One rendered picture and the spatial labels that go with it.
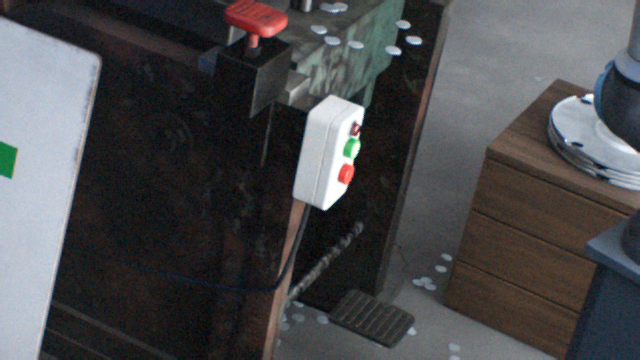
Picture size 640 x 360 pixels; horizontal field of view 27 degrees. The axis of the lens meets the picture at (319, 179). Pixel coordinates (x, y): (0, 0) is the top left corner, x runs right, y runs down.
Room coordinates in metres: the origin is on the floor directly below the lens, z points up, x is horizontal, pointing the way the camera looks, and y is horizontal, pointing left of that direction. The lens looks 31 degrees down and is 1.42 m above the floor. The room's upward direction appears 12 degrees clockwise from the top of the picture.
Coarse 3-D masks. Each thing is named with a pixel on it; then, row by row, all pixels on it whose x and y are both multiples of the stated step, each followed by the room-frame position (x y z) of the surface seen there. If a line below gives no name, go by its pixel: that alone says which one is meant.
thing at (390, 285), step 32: (416, 0) 1.97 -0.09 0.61; (448, 0) 1.98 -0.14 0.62; (416, 32) 1.97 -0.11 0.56; (416, 64) 1.96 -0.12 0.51; (384, 96) 1.99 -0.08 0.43; (416, 96) 1.96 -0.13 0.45; (384, 128) 1.98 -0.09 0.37; (416, 128) 1.97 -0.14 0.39; (384, 160) 1.97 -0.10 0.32; (352, 192) 1.99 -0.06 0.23; (384, 192) 1.97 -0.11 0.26; (320, 224) 2.01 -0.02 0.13; (384, 224) 1.96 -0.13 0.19; (352, 256) 1.98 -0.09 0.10; (384, 256) 1.96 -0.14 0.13; (320, 288) 1.99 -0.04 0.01; (352, 288) 1.97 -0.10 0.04; (384, 288) 2.01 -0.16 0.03
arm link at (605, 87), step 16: (624, 48) 1.77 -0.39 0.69; (608, 64) 1.78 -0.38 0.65; (624, 64) 1.72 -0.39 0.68; (608, 80) 1.76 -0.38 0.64; (624, 80) 1.71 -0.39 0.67; (608, 96) 1.74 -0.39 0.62; (624, 96) 1.71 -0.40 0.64; (608, 112) 1.73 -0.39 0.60; (624, 112) 1.70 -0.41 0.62; (608, 128) 1.75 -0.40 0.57; (624, 128) 1.70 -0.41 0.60
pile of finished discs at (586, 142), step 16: (592, 96) 2.26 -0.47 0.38; (560, 112) 2.17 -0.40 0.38; (576, 112) 2.18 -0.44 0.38; (592, 112) 2.19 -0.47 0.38; (560, 128) 2.10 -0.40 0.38; (576, 128) 2.12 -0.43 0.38; (592, 128) 2.13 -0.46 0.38; (560, 144) 2.07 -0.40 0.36; (576, 144) 2.07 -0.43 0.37; (592, 144) 2.07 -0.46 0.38; (608, 144) 2.08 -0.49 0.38; (624, 144) 2.08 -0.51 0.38; (576, 160) 2.02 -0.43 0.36; (592, 160) 2.01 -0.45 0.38; (608, 160) 2.02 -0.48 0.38; (624, 160) 2.03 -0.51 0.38; (608, 176) 1.99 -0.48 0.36; (624, 176) 1.98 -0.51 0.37
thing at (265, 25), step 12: (240, 0) 1.49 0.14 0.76; (228, 12) 1.45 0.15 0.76; (240, 12) 1.46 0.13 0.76; (252, 12) 1.47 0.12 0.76; (264, 12) 1.47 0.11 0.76; (276, 12) 1.48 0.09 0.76; (228, 24) 1.45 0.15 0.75; (240, 24) 1.44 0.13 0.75; (252, 24) 1.44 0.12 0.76; (264, 24) 1.44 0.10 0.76; (276, 24) 1.45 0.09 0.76; (252, 36) 1.46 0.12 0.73; (264, 36) 1.44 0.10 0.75
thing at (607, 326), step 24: (600, 240) 1.63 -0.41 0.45; (600, 264) 1.62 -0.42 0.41; (624, 264) 1.58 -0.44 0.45; (600, 288) 1.60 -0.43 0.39; (624, 288) 1.58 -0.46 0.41; (600, 312) 1.59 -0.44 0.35; (624, 312) 1.57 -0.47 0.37; (576, 336) 1.62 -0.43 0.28; (600, 336) 1.58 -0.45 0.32; (624, 336) 1.56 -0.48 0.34
